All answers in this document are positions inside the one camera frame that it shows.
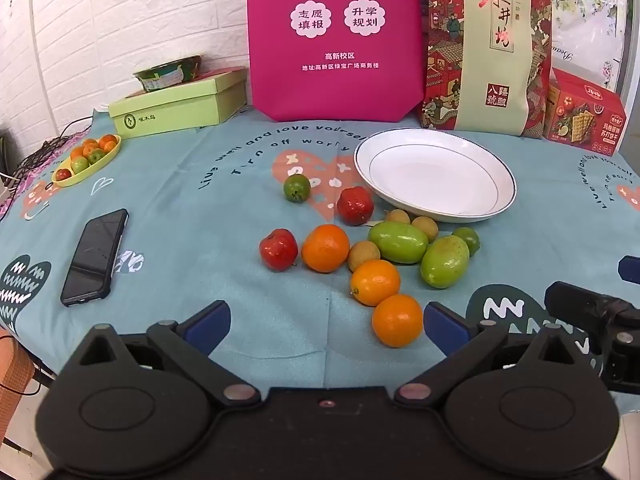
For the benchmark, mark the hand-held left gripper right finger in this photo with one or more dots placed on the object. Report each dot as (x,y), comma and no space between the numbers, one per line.
(442,327)

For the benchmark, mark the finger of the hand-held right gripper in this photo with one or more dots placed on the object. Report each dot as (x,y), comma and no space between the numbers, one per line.
(631,270)
(575,302)

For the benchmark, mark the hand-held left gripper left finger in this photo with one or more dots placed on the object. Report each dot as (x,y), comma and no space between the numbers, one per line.
(210,325)

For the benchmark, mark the green mango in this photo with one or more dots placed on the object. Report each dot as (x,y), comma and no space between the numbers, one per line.
(445,262)

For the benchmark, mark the small green lime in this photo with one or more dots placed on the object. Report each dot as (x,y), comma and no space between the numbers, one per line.
(470,239)

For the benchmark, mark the oblong green jujube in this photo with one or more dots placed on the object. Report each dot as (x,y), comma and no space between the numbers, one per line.
(397,242)

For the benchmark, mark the red wax apple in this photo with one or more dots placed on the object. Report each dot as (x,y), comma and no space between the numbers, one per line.
(278,250)
(355,205)

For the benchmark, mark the white plate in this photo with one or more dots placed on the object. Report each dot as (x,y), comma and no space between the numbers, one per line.
(435,175)

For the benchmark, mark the orange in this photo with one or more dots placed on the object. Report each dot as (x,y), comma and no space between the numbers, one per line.
(325,248)
(397,321)
(375,282)

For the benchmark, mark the teal printed tablecloth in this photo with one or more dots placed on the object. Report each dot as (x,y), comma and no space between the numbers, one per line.
(200,260)

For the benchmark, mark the tan longan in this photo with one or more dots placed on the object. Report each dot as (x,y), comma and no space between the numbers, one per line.
(398,216)
(426,227)
(361,256)

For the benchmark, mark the black smartphone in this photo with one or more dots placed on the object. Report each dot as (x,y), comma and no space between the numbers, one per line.
(95,255)

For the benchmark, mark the red cracker box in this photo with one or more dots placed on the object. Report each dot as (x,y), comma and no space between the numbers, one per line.
(585,120)

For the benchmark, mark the small dark green guava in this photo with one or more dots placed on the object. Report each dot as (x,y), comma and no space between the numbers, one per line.
(296,188)

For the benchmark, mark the yellow oval dish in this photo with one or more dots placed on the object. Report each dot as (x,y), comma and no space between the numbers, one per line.
(86,176)

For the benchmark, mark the light green cardboard box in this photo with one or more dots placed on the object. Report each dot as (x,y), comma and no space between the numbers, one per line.
(170,110)

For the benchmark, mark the purple patterned cloth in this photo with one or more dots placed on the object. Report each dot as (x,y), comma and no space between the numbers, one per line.
(30,181)

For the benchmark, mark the patterned green-red gift box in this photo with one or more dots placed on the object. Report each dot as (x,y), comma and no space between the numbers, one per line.
(492,85)

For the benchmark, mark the green patterned bowl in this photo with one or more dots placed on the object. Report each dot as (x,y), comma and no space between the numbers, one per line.
(165,77)

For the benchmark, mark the magenta tote bag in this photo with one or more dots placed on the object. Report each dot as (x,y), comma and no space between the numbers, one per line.
(340,90)

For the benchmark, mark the floral wall poster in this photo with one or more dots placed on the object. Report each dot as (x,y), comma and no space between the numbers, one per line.
(585,10)

